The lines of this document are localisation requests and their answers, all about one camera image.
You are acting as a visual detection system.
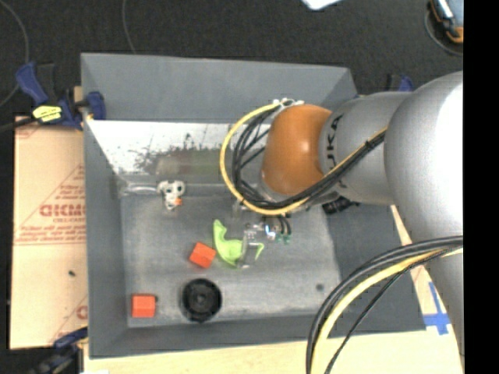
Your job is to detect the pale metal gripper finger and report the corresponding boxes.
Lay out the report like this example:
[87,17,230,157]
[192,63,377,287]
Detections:
[251,241,267,265]
[238,227,254,269]

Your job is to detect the bright green cloth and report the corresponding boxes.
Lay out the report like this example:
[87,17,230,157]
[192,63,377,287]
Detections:
[212,218,266,269]

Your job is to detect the orange cube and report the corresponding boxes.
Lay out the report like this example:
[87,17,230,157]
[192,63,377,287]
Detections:
[130,294,158,319]
[188,242,218,270]

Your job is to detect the black round ribbed disc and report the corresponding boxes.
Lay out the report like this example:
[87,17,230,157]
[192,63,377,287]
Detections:
[180,278,224,323]

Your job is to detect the white toy animal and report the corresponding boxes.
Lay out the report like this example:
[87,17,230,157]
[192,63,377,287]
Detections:
[157,179,186,212]

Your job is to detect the clear glass thing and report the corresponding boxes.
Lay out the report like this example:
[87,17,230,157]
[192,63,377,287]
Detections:
[115,180,165,199]

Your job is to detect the grey metal bin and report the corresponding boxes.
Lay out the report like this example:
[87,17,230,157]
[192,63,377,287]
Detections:
[80,52,426,358]

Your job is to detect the brown cardboard board, red print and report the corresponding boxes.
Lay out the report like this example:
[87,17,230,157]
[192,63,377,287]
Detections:
[9,115,89,350]

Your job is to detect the black cylinder on white bracket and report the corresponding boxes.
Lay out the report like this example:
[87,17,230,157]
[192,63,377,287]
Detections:
[320,195,360,216]

